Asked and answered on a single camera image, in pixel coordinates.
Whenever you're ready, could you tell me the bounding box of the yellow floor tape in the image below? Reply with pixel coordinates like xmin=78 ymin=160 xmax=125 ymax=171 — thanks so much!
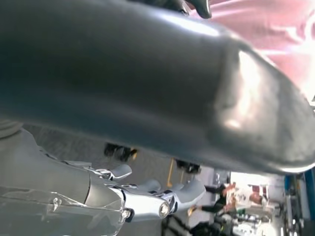
xmin=166 ymin=158 xmax=185 ymax=189

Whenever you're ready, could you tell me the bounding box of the person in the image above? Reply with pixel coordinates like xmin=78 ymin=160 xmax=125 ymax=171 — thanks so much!
xmin=188 ymin=182 xmax=236 ymax=217

